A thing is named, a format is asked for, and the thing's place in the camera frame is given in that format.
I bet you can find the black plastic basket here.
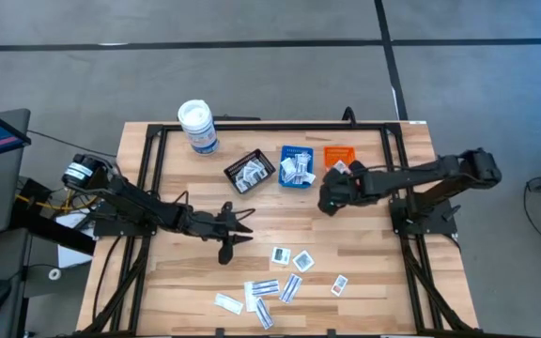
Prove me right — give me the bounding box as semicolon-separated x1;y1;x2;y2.
223;148;277;194

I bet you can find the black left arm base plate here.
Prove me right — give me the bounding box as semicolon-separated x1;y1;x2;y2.
92;200;159;238

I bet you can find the orange plastic basket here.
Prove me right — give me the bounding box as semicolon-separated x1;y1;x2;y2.
322;146;357;175

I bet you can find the crumpled blue striped bandage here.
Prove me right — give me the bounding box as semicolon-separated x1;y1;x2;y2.
279;272;304;304
255;297;275;330

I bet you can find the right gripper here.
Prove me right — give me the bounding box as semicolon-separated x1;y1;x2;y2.
317;160;380;217

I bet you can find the blue plastic basket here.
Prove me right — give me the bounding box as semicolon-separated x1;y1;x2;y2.
278;144;317;190

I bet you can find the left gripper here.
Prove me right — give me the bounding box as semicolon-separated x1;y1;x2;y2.
175;201;255;266

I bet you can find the white paper sheet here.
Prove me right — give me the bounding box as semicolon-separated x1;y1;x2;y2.
55;213;97;269

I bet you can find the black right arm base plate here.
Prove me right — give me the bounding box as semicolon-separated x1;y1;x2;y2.
389;196;458;236

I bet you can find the white wipes canister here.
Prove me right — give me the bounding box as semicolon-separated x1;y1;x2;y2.
177;98;221;157

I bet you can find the yellow cable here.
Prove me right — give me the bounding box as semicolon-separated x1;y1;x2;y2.
15;177;98;212

